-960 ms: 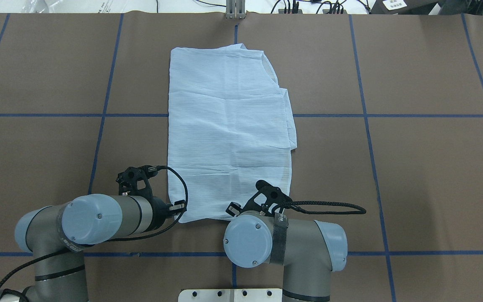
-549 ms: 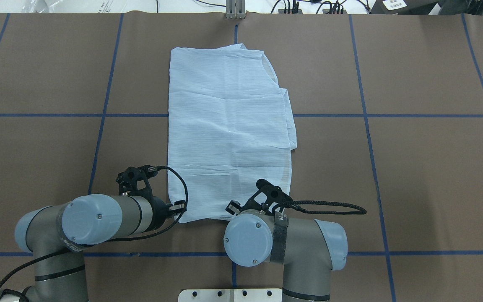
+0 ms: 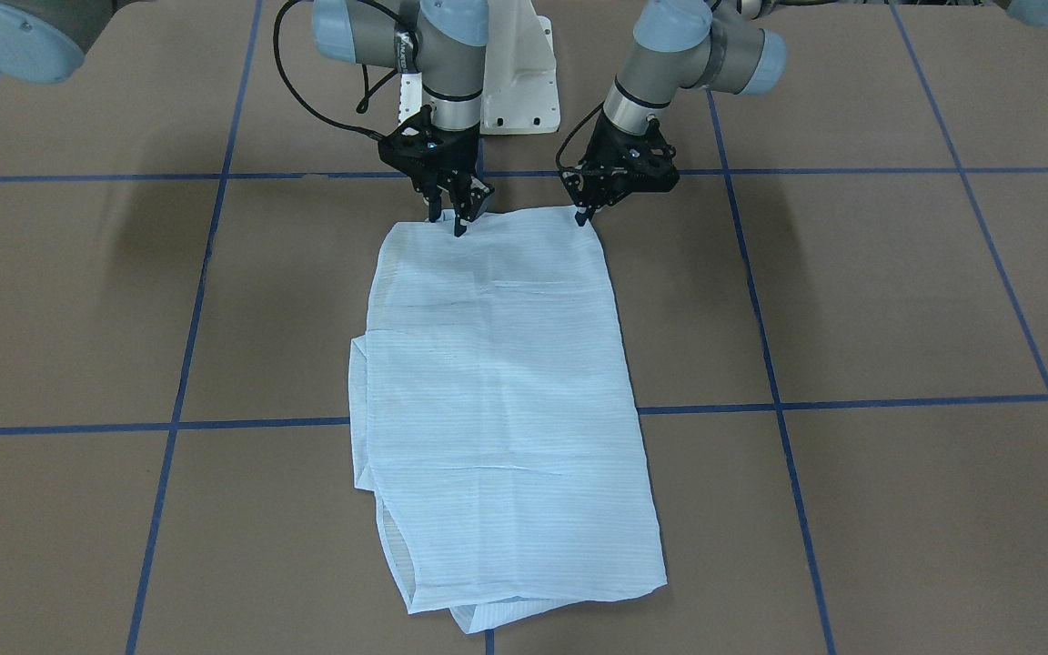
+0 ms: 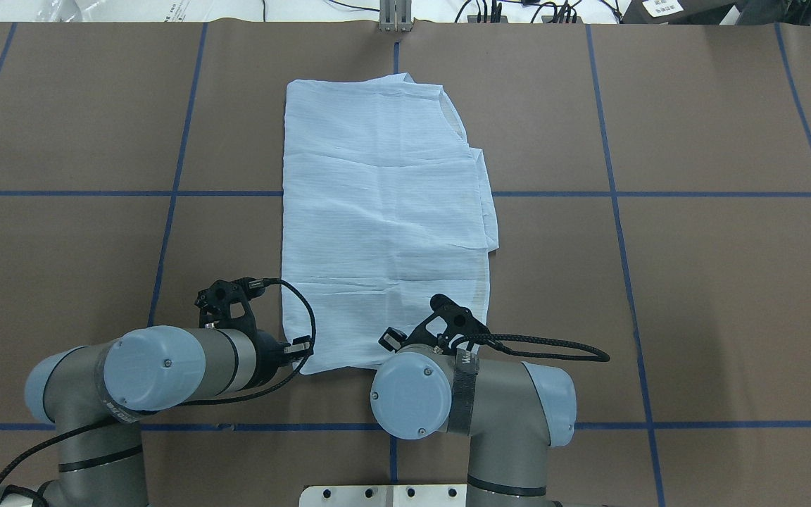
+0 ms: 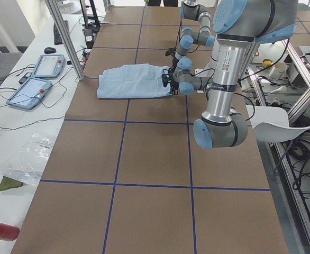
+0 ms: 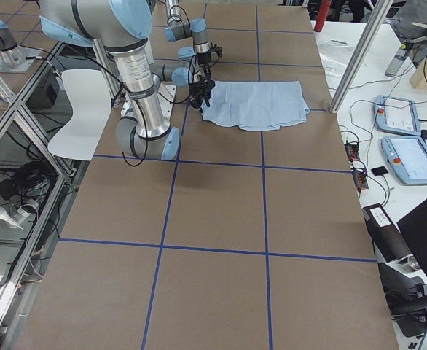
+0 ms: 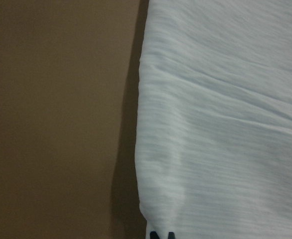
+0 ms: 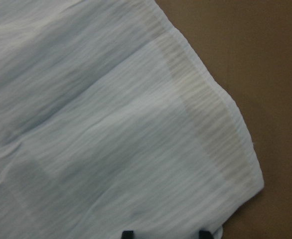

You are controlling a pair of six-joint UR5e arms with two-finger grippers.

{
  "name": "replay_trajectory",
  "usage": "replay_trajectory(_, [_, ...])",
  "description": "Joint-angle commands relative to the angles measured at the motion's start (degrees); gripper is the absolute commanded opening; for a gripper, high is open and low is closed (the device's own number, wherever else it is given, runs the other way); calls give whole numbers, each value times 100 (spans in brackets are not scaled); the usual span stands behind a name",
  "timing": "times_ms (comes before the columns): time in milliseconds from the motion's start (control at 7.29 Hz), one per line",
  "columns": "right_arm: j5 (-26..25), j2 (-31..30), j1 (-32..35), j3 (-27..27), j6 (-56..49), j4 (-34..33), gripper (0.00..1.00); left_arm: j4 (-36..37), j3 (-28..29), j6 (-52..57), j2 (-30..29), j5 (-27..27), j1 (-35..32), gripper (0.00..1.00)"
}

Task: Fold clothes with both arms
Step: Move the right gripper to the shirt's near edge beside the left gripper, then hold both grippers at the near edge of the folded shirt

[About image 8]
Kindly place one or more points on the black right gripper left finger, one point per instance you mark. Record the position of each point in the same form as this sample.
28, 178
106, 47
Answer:
128, 235

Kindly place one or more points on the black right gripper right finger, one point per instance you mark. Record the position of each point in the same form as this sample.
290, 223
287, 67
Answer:
204, 234

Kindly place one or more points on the light blue button-up shirt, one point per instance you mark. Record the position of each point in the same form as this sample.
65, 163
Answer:
109, 121

